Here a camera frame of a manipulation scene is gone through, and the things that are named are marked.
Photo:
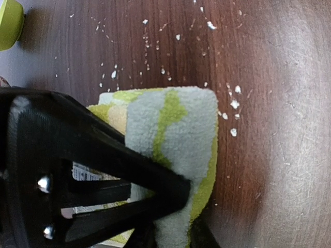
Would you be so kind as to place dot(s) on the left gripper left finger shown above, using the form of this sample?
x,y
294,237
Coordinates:
x,y
143,235

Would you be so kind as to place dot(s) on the green lemon pattern towel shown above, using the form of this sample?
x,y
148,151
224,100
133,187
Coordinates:
x,y
176,127

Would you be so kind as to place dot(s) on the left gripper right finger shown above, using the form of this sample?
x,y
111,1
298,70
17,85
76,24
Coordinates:
x,y
201,236

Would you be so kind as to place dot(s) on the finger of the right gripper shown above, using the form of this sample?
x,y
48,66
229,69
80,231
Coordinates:
x,y
67,178

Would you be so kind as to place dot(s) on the lime green bowl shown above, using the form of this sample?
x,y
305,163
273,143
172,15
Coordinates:
x,y
12,21

